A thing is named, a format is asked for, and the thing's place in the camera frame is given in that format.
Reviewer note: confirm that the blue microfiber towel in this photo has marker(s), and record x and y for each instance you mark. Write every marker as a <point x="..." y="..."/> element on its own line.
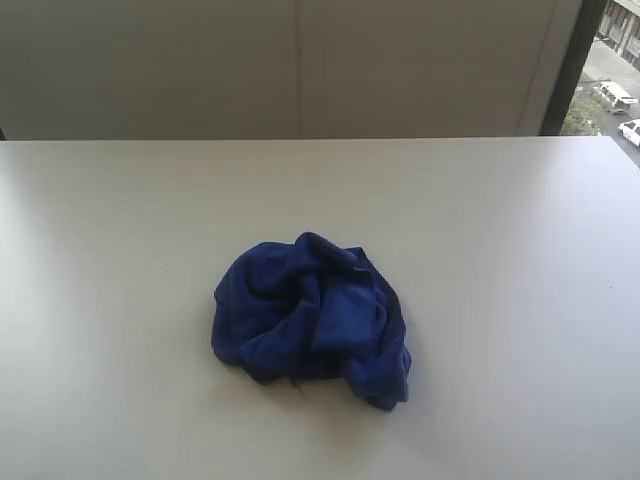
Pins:
<point x="312" y="310"/>

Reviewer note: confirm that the white car outside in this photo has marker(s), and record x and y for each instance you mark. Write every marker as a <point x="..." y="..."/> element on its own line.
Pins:
<point x="630" y="131"/>

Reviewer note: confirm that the white van outside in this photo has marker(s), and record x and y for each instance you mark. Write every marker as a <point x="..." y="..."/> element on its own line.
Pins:
<point x="614" y="98"/>

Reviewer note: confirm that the dark window frame post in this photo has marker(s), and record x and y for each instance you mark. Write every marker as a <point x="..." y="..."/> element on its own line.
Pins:
<point x="574" y="59"/>

